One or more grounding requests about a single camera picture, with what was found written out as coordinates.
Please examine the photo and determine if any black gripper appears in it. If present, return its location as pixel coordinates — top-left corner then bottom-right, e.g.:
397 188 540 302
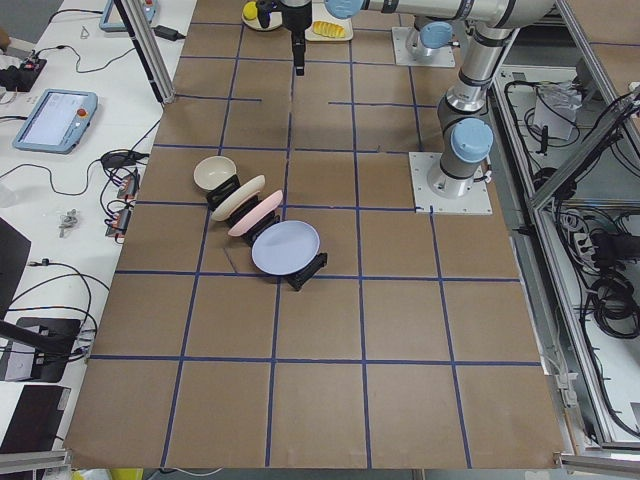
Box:
256 0 312 76

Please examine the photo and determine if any striped bread roll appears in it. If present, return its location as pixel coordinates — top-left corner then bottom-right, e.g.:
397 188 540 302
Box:
312 21 346 39

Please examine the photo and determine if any blue plate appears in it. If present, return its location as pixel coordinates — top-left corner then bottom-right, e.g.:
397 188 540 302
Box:
251 220 320 276

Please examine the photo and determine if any white plate with lemon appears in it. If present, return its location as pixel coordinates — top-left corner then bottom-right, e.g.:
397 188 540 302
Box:
241 10 283 32

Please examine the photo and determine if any cream plate in rack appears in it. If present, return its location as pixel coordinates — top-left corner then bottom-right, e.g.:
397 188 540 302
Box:
211 175 265 222

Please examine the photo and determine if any pink plate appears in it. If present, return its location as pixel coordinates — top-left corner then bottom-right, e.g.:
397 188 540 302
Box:
228 190 283 237

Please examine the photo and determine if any white rectangular tray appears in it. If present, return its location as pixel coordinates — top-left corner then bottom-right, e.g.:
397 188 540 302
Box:
305 20 353 42

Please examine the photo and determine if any yellow lemon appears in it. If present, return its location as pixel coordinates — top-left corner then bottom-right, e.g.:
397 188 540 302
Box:
242 1 258 21

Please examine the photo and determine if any black power adapter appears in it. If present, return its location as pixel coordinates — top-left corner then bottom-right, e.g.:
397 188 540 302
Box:
153 25 185 41

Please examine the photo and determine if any cream bowl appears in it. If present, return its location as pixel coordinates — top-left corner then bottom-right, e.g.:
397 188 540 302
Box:
193 156 237 191

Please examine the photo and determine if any black dish rack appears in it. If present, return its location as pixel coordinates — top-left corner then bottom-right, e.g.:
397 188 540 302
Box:
206 175 328 291

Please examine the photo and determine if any blue teach pendant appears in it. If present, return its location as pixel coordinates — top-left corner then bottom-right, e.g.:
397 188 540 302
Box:
12 89 98 154

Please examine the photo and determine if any black monitor stand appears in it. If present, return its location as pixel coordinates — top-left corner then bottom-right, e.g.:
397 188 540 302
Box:
1 317 81 383

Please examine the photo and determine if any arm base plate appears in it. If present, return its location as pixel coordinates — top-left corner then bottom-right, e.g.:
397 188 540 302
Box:
409 152 493 216
392 27 456 68

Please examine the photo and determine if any aluminium frame post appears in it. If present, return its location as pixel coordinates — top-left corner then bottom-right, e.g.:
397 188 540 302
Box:
114 0 176 105

